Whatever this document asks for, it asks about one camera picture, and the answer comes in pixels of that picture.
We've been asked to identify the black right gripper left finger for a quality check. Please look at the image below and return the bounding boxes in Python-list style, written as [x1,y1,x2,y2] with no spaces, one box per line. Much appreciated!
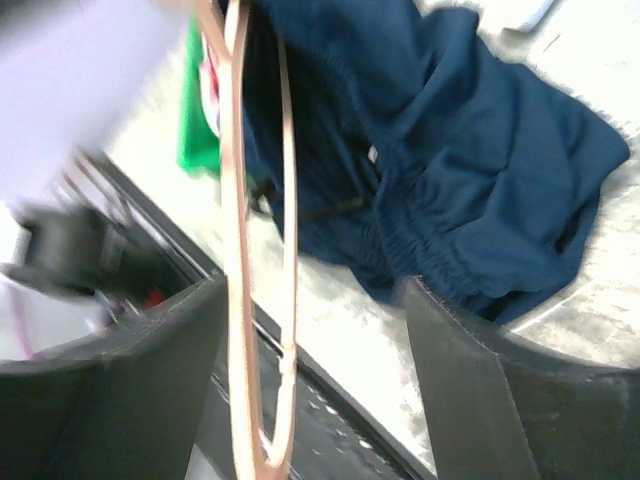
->
[1,275,227,479]

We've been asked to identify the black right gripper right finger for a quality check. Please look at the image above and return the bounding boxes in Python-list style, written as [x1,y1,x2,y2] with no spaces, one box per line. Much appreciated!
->
[404,279,639,479]

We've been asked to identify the beige hanger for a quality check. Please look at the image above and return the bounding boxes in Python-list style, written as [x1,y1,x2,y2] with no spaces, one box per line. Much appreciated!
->
[193,1,298,480]

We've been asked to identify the navy blue shorts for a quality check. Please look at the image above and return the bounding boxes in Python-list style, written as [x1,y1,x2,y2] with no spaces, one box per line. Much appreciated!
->
[244,1,630,323]

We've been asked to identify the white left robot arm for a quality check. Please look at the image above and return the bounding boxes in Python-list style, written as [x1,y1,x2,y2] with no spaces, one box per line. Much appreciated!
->
[1,1,188,261]

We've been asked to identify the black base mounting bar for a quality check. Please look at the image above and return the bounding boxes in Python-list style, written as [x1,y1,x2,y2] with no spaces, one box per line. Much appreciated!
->
[78,154,433,480]

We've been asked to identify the green plastic tray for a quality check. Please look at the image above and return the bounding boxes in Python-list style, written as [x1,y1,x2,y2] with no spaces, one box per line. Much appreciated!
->
[176,17,220,177]

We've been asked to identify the pink patterned garment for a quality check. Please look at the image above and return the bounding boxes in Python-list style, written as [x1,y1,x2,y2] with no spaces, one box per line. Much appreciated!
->
[199,39,220,137]

